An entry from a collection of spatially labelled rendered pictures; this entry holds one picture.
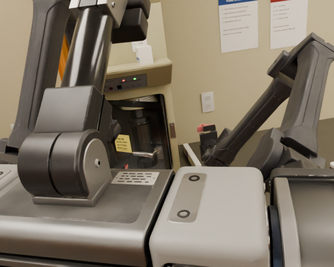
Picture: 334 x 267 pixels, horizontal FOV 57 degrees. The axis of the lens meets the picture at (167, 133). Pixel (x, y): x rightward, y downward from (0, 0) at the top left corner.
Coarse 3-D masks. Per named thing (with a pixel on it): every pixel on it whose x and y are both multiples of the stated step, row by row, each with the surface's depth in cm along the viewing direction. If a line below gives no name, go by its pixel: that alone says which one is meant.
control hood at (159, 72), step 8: (120, 64) 119; (128, 64) 117; (136, 64) 115; (144, 64) 112; (152, 64) 110; (160, 64) 110; (168, 64) 111; (112, 72) 109; (120, 72) 109; (128, 72) 110; (136, 72) 111; (144, 72) 112; (152, 72) 113; (160, 72) 114; (168, 72) 115; (152, 80) 118; (160, 80) 119; (168, 80) 120; (136, 88) 122
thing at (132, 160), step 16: (112, 112) 119; (128, 112) 116; (144, 112) 112; (160, 112) 109; (128, 128) 119; (144, 128) 115; (160, 128) 112; (112, 144) 126; (144, 144) 118; (160, 144) 115; (128, 160) 126; (144, 160) 122; (160, 160) 118
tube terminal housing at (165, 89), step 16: (160, 16) 115; (160, 32) 117; (112, 48) 117; (128, 48) 118; (160, 48) 120; (112, 64) 119; (112, 96) 124; (128, 96) 125; (176, 144) 136; (176, 160) 138
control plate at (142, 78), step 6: (114, 78) 112; (120, 78) 113; (126, 78) 113; (132, 78) 114; (138, 78) 115; (144, 78) 116; (108, 84) 114; (114, 84) 115; (120, 84) 116; (126, 84) 117; (138, 84) 118; (144, 84) 119; (108, 90) 118; (114, 90) 119
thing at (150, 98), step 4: (140, 96) 129; (144, 96) 129; (148, 96) 130; (152, 96) 132; (120, 100) 132; (124, 100) 130; (128, 100) 129; (132, 100) 128; (136, 100) 128; (140, 100) 128; (144, 100) 129; (148, 100) 130; (152, 100) 131; (156, 100) 134
